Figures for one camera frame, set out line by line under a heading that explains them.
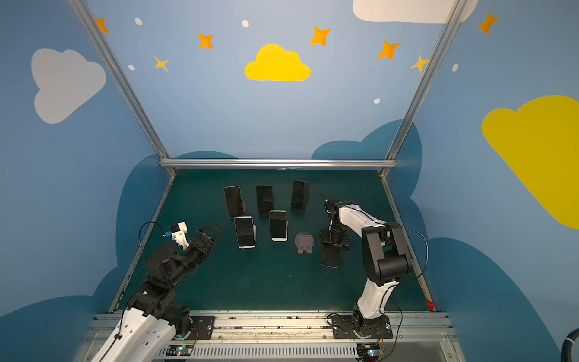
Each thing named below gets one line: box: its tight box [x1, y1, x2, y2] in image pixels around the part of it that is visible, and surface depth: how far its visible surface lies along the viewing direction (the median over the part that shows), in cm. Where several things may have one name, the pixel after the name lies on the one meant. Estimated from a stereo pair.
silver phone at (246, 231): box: [233, 215, 257, 249], surface depth 90 cm
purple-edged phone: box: [223, 184, 247, 219], surface depth 100 cm
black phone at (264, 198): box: [256, 184, 274, 215], surface depth 101 cm
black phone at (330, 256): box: [320, 243, 342, 269], surface depth 91 cm
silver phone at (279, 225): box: [268, 209, 289, 243], surface depth 95 cm
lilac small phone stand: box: [294, 232, 315, 255], surface depth 94 cm
